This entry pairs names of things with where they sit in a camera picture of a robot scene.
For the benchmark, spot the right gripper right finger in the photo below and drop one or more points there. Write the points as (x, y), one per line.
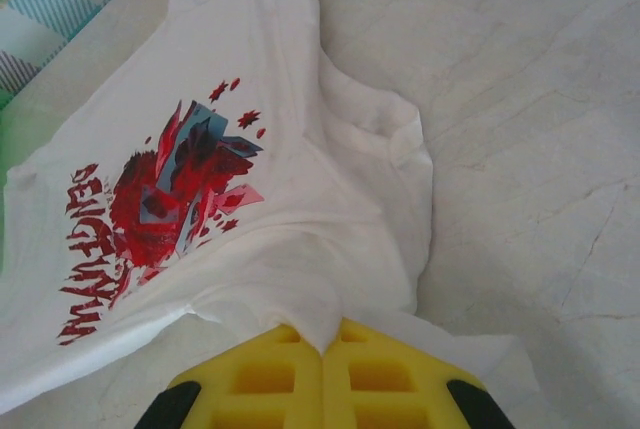
(390, 384)

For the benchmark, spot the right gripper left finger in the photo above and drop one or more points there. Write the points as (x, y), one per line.
(270, 389)

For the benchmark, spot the white t-shirt with red print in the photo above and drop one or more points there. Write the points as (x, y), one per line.
(280, 99)

